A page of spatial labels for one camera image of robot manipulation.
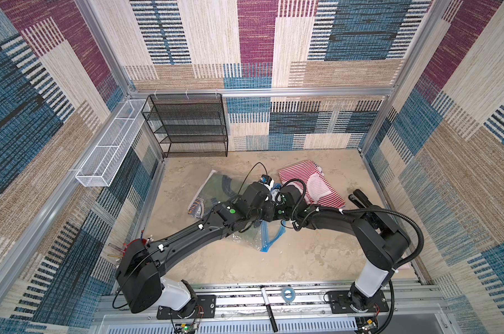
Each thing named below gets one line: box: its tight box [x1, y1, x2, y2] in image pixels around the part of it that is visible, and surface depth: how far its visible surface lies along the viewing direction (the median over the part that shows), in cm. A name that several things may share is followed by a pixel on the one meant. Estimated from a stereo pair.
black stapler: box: [348, 189, 374, 209], surface depth 99 cm
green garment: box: [199, 172, 243, 217], surface depth 107 cm
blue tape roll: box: [281, 286, 296, 303], surface depth 77 cm
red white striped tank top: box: [277, 160, 346, 209], surface depth 107 cm
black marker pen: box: [259, 285, 279, 333], surface depth 74 cm
